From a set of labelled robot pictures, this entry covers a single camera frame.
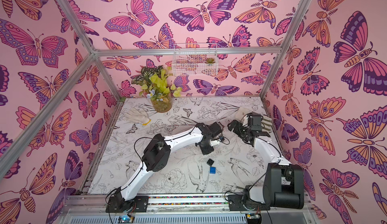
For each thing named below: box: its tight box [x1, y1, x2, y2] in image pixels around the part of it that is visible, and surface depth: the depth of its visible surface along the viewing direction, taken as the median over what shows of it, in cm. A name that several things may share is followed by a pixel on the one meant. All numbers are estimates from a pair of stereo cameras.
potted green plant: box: [130, 65, 182, 113], surface depth 102 cm
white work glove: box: [122, 107, 152, 126], surface depth 111 cm
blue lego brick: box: [209, 166, 217, 175], surface depth 85 cm
